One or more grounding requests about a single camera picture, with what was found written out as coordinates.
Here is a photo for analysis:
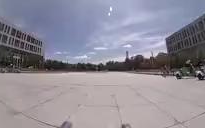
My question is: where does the person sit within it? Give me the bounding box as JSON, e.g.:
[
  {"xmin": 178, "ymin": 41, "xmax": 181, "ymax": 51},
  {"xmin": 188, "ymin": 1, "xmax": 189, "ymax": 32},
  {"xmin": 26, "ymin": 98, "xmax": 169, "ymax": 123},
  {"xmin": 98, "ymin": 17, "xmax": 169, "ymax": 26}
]
[{"xmin": 160, "ymin": 63, "xmax": 170, "ymax": 78}]

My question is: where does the row of trees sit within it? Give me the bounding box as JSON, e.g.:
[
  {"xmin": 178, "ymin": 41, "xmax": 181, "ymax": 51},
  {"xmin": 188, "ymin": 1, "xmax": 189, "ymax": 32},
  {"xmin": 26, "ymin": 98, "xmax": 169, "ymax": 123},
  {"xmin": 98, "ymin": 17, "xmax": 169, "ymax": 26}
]
[{"xmin": 43, "ymin": 53, "xmax": 173, "ymax": 72}]

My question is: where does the pale building with window rows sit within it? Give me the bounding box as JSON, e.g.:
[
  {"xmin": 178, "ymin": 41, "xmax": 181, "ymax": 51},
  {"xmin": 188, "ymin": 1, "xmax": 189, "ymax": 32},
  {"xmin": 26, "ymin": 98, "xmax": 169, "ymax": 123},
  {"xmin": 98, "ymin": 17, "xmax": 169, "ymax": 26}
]
[{"xmin": 0, "ymin": 15, "xmax": 46, "ymax": 71}]

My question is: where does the tower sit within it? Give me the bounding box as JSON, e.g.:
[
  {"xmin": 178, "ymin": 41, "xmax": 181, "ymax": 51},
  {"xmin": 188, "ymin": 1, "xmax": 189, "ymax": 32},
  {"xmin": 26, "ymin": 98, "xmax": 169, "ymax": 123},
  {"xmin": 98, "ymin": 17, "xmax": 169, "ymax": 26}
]
[{"xmin": 124, "ymin": 50, "xmax": 130, "ymax": 62}]

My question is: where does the pale concrete slab plaza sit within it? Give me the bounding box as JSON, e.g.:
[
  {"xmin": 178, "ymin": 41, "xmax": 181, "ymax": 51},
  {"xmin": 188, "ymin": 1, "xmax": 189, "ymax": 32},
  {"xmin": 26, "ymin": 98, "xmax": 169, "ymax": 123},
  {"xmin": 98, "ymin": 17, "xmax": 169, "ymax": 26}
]
[{"xmin": 0, "ymin": 71, "xmax": 205, "ymax": 128}]

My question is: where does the robot's own part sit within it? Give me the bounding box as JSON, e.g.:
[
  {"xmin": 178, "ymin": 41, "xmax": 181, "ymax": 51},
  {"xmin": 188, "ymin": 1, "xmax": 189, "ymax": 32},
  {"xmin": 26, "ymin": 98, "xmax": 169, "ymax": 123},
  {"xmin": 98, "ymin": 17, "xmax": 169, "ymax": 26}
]
[
  {"xmin": 59, "ymin": 120, "xmax": 73, "ymax": 128},
  {"xmin": 121, "ymin": 123, "xmax": 132, "ymax": 128}
]

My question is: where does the grey building with window rows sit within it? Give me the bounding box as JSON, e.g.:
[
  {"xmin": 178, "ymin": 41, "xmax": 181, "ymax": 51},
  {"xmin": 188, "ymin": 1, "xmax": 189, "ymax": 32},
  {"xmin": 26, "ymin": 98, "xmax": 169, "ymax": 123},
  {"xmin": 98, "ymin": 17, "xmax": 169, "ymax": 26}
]
[{"xmin": 165, "ymin": 8, "xmax": 205, "ymax": 69}]

